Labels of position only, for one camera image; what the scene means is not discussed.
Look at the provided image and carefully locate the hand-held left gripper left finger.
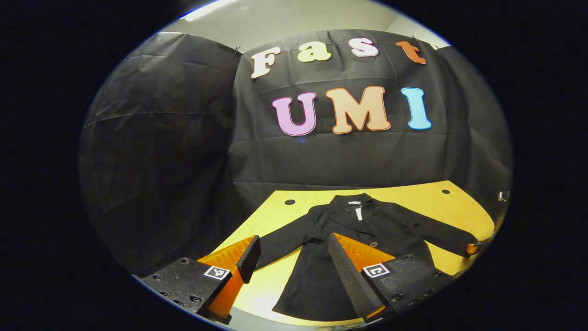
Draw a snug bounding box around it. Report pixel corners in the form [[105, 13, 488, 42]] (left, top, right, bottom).
[[140, 234, 261, 325]]

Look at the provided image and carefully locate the black coat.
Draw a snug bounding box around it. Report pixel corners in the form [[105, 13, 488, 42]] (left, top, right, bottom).
[[255, 193, 481, 322]]

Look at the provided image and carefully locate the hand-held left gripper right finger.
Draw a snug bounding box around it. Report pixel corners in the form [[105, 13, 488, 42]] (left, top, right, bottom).
[[328, 233, 455, 324]]

